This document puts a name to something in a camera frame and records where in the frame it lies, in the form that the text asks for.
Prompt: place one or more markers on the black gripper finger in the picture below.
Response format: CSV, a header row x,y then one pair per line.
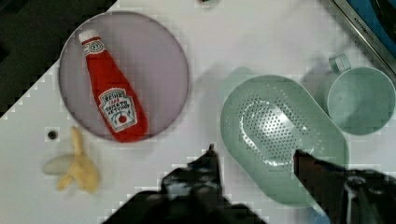
x,y
347,196

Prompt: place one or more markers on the grey round plate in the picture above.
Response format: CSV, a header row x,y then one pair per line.
x,y
146,52

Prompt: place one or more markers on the plush ketchup bottle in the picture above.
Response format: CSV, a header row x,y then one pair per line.
x,y
115,98

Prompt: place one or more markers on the green plastic strainer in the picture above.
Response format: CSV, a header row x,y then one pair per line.
x,y
264,120

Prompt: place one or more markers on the toy banana peel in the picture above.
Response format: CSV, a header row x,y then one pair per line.
x,y
76,167

